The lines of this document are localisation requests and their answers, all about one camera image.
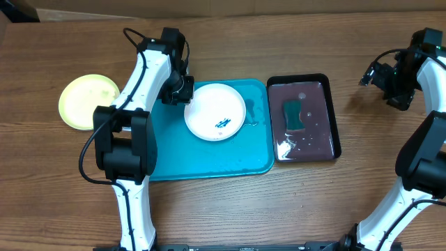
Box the white plate with stain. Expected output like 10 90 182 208
184 83 247 142

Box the yellow plate with stain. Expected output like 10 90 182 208
59 74 120 130

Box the green sponge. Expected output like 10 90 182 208
283 100 305 133

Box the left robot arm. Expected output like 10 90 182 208
79 27 194 250

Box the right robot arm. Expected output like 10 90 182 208
326 28 445 251

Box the black water tray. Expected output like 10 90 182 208
267 73 341 162

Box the dark object top left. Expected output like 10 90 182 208
1 0 40 23

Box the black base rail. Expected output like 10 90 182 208
92 240 403 251

